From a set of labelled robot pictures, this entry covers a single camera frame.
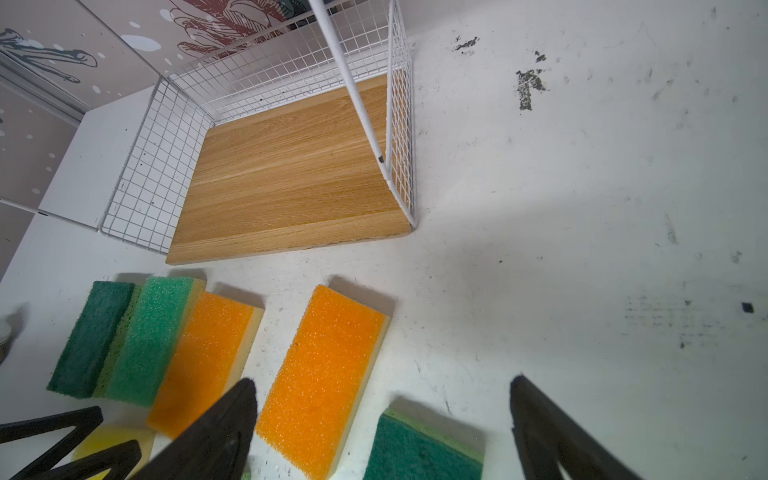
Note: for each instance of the light green sponge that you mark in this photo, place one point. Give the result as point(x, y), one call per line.
point(144, 343)

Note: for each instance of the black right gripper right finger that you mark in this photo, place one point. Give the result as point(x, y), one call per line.
point(550, 443)

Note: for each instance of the dark green sponge far left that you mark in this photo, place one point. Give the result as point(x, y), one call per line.
point(80, 364)

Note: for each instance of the dark green sponge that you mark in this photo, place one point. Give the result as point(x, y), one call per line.
point(405, 448)
point(80, 364)

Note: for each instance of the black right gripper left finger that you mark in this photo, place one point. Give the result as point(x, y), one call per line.
point(216, 445)

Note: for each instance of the bottom wooden shelf board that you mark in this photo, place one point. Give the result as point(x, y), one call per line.
point(300, 176)

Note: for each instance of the orange sponge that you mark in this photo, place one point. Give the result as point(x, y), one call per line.
point(208, 360)
point(314, 398)

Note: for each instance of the dark green sponge right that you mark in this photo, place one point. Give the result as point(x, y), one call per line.
point(405, 448)

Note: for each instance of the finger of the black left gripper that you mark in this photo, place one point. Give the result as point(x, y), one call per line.
point(116, 461)

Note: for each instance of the white wire three-tier shelf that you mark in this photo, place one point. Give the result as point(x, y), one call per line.
point(222, 61)

